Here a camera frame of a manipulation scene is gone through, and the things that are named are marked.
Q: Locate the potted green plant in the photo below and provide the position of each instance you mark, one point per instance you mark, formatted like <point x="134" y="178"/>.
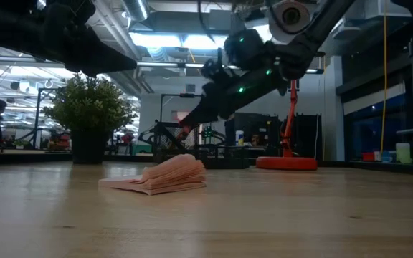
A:
<point x="88" y="107"/>

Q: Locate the pink sticky note pad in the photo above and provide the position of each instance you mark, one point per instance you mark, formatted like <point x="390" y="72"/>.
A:
<point x="170" y="175"/>

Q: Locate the white and blue box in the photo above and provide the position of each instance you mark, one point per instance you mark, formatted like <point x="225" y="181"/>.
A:
<point x="386" y="156"/>

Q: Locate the black metal frame stand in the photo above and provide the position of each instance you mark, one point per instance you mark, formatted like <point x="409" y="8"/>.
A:
<point x="178" y="95"/>

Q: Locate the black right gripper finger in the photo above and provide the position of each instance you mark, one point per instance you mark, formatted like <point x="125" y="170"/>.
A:
<point x="203" y="121"/>
<point x="201" y="114"/>

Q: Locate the red desk lamp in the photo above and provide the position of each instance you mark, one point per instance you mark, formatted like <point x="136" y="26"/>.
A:
<point x="286" y="163"/>

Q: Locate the white bottle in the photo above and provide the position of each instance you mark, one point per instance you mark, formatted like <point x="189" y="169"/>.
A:
<point x="239" y="138"/>

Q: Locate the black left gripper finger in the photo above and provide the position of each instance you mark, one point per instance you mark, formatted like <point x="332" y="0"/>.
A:
<point x="99" y="68"/>
<point x="102" y="48"/>

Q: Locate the red bin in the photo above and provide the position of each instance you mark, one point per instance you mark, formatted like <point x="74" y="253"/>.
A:
<point x="368" y="156"/>

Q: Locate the black mesh desk organizer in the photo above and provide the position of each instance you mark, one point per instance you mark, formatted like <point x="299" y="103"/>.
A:
<point x="228" y="159"/>

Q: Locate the green cup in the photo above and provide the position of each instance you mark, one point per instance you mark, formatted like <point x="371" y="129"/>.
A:
<point x="403" y="154"/>

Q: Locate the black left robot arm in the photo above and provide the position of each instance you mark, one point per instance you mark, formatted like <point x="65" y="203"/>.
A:
<point x="5" y="32"/>

